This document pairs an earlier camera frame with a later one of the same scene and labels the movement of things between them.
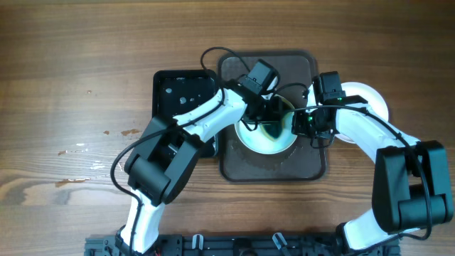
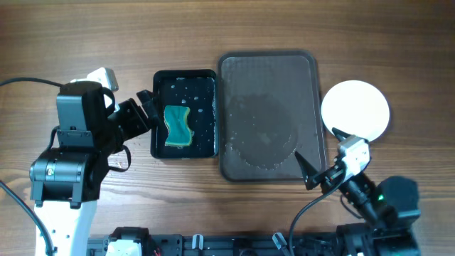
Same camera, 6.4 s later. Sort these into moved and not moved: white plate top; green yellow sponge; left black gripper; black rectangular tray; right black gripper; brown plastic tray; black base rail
Moved: left black gripper; green yellow sponge; right black gripper; white plate top
Not moved: black base rail; brown plastic tray; black rectangular tray
